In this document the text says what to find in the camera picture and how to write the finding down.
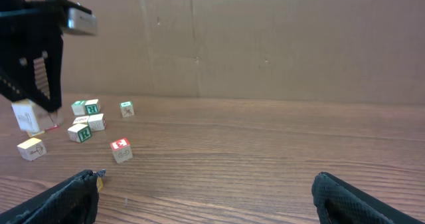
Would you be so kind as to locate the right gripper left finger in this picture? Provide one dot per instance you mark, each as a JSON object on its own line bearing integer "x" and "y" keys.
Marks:
{"x": 75, "y": 200}

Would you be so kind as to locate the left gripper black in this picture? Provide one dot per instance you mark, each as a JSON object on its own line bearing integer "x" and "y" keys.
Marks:
{"x": 31, "y": 47}

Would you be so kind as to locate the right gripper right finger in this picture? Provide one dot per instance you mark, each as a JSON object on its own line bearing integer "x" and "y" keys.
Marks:
{"x": 338, "y": 202}

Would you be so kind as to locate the wooden block scribble picture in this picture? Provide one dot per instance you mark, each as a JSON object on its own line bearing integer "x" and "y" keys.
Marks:
{"x": 32, "y": 117}

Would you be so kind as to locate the wooden block red pencil picture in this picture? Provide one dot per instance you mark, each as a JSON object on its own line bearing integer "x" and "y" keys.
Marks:
{"x": 32, "y": 149}

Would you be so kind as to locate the green top wooden block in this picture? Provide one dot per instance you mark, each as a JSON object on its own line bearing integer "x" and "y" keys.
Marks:
{"x": 78, "y": 108}

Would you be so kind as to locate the wooden block brown picture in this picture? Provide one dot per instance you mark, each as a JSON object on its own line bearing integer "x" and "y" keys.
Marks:
{"x": 81, "y": 120}

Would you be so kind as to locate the wooden block green side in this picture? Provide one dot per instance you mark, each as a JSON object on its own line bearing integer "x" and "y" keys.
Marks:
{"x": 92, "y": 106}

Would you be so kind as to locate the wooden block green picture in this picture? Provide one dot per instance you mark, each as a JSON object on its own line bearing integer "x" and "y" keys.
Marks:
{"x": 79, "y": 133}

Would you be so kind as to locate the red number three block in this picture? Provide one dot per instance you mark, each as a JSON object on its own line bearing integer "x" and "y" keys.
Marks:
{"x": 121, "y": 150}

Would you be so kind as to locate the wooden block triangle picture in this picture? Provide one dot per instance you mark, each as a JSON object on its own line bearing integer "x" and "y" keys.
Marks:
{"x": 97, "y": 122}

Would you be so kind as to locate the green number four block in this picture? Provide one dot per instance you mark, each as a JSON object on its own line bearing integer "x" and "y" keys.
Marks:
{"x": 127, "y": 109}

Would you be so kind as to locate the cardboard back wall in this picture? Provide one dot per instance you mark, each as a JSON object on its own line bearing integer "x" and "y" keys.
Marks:
{"x": 369, "y": 51}

